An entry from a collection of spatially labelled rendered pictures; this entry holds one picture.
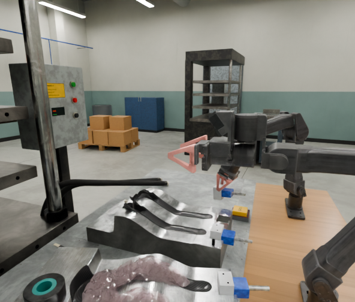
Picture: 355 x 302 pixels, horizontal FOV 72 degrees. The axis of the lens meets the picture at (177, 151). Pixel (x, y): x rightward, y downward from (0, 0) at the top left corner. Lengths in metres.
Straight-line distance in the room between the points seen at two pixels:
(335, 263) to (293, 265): 0.27
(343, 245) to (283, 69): 6.75
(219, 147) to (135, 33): 8.41
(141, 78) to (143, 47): 0.97
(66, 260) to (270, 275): 0.60
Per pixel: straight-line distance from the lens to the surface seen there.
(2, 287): 0.95
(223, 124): 0.58
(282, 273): 0.91
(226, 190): 1.05
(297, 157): 0.58
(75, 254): 0.79
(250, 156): 0.58
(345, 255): 0.70
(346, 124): 7.44
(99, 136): 5.78
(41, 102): 1.12
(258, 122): 0.58
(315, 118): 7.34
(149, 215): 0.92
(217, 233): 0.83
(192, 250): 0.83
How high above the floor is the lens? 1.36
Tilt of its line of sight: 14 degrees down
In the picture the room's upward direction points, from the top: straight up
